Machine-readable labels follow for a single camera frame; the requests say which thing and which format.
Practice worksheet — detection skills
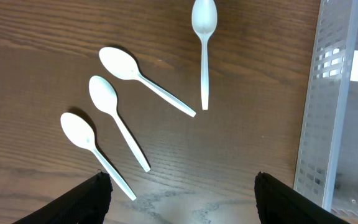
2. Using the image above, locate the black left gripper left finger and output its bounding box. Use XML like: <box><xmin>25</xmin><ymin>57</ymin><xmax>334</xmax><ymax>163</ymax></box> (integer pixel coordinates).
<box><xmin>14</xmin><ymin>172</ymin><xmax>113</xmax><ymax>224</ymax></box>

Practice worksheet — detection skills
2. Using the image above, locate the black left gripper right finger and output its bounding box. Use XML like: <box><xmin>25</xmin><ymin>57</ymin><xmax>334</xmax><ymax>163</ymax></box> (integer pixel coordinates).
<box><xmin>254</xmin><ymin>172</ymin><xmax>347</xmax><ymax>224</ymax></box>

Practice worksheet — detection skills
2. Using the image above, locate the translucent plastic spoon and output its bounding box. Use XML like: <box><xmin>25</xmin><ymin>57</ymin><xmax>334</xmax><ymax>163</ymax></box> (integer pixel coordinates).
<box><xmin>191</xmin><ymin>0</ymin><xmax>218</xmax><ymax>110</ymax></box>

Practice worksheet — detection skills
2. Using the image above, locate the white plastic spoon lower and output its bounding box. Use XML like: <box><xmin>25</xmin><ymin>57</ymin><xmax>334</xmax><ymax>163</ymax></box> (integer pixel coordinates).
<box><xmin>60</xmin><ymin>113</ymin><xmax>137</xmax><ymax>201</ymax></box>

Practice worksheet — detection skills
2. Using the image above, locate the white plastic spoon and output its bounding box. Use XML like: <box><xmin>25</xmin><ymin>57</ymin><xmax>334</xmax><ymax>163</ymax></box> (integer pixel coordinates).
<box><xmin>99</xmin><ymin>47</ymin><xmax>196</xmax><ymax>117</ymax></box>
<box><xmin>60</xmin><ymin>113</ymin><xmax>137</xmax><ymax>201</ymax></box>
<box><xmin>89</xmin><ymin>75</ymin><xmax>151</xmax><ymax>172</ymax></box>

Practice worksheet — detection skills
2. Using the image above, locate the clear plastic basket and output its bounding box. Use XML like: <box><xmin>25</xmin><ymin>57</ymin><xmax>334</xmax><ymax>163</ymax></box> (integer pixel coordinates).
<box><xmin>293</xmin><ymin>0</ymin><xmax>358</xmax><ymax>223</ymax></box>

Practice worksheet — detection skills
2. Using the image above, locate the white plastic spoon middle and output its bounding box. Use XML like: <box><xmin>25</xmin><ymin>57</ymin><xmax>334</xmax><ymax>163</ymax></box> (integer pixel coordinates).
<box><xmin>89</xmin><ymin>75</ymin><xmax>151</xmax><ymax>172</ymax></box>

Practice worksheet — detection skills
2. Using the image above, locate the white plastic spoon upper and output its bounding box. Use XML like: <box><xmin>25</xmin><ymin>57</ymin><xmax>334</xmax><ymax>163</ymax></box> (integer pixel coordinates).
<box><xmin>99</xmin><ymin>47</ymin><xmax>196</xmax><ymax>117</ymax></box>

